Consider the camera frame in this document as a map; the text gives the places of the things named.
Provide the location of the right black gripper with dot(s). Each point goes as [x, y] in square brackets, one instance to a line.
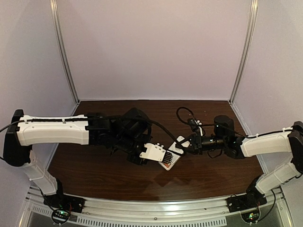
[196, 143]

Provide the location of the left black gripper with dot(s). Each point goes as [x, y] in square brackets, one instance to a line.
[134, 158]

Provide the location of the white remote control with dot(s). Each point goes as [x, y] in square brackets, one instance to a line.
[175, 155]

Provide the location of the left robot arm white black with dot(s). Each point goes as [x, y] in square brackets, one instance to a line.
[130, 133]

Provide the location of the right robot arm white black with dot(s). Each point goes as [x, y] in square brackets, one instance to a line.
[237, 146]

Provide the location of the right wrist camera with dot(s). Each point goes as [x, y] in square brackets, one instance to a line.
[196, 126]

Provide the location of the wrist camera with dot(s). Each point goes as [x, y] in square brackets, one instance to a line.
[196, 126]
[156, 152]

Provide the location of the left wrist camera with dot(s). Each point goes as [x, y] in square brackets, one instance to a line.
[156, 152]

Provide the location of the front aluminium rail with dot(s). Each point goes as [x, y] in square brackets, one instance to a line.
[210, 212]

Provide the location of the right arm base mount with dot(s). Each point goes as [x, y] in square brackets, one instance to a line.
[249, 202]

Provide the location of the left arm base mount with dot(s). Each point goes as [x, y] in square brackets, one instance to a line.
[62, 205]

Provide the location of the right aluminium corner post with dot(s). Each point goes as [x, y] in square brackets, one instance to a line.
[246, 48]

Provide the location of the aluminium corner post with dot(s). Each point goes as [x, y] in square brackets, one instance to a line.
[246, 48]
[62, 50]

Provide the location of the left aluminium corner post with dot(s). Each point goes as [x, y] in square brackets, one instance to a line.
[62, 50]

